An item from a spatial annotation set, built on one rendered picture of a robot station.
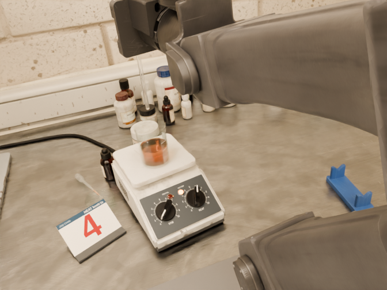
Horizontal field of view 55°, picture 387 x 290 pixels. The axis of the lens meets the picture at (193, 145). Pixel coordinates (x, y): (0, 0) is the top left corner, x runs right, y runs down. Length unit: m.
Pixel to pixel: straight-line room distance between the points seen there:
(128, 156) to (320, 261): 0.48
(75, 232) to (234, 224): 0.26
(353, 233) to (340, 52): 0.10
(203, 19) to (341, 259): 0.22
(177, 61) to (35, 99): 0.77
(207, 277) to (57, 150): 0.54
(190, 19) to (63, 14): 0.71
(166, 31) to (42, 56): 0.69
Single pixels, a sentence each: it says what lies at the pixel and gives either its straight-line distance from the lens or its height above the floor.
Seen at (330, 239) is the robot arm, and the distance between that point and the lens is 0.24.
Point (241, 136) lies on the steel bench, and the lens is 0.87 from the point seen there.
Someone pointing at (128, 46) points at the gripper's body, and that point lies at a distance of 0.46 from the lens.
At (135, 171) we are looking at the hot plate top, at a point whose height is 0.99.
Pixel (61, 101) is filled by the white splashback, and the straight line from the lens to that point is 1.05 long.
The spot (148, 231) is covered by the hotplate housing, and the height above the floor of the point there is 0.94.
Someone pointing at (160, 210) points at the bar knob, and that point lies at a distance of 0.61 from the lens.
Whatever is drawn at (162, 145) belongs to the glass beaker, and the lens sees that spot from 0.62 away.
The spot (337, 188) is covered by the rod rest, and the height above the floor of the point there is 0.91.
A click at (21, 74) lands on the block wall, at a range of 1.07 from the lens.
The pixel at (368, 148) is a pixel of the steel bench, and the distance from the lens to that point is 0.85.
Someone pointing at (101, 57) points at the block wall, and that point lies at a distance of 1.05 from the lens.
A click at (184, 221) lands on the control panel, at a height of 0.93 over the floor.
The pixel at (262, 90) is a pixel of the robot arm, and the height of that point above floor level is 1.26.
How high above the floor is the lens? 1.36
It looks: 33 degrees down
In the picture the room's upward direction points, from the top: 7 degrees counter-clockwise
